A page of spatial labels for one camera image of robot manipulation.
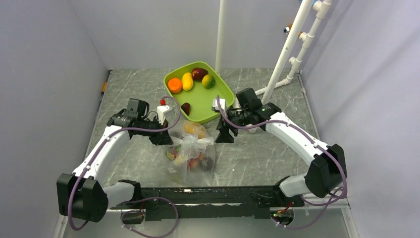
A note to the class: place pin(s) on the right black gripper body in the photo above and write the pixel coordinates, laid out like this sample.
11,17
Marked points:
239,119

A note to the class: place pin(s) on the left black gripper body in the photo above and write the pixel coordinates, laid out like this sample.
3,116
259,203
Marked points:
154,125

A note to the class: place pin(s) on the orange yellow fake mango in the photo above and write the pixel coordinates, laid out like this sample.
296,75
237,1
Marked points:
195,129

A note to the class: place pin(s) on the dark purple mangosteen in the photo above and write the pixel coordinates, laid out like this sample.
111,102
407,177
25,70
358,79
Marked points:
206,164

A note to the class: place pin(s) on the clear plastic bag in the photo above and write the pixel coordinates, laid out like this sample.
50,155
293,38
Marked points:
184,148

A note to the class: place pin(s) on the red grape bunch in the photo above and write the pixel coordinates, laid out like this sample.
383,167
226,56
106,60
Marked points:
195,162

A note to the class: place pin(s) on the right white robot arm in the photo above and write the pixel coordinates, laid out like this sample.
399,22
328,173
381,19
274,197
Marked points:
327,166

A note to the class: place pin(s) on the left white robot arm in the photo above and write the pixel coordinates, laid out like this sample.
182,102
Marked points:
81,194

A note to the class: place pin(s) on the orange fake fruit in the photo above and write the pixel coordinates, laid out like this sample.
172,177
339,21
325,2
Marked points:
175,85

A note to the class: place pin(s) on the green yellow fake mango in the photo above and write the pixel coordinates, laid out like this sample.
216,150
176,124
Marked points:
208,81

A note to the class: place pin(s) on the small dark red fig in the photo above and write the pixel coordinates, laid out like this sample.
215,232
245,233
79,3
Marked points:
186,107

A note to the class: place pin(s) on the green plastic tray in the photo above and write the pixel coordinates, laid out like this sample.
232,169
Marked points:
200,98

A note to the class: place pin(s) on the dark red apple back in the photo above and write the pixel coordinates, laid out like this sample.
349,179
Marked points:
198,74

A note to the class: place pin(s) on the orange hook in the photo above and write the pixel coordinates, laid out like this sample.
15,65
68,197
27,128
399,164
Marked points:
287,30

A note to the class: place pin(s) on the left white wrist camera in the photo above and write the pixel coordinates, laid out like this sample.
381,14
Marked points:
162,111

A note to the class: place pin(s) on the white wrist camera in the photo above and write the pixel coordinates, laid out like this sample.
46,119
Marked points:
162,111
218,105

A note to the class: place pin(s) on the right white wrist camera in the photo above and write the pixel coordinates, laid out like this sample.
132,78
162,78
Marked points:
218,105

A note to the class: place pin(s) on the orange handled tool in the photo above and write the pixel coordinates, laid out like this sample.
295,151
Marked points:
103,88

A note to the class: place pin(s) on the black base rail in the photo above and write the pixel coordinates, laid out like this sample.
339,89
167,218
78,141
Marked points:
212,202

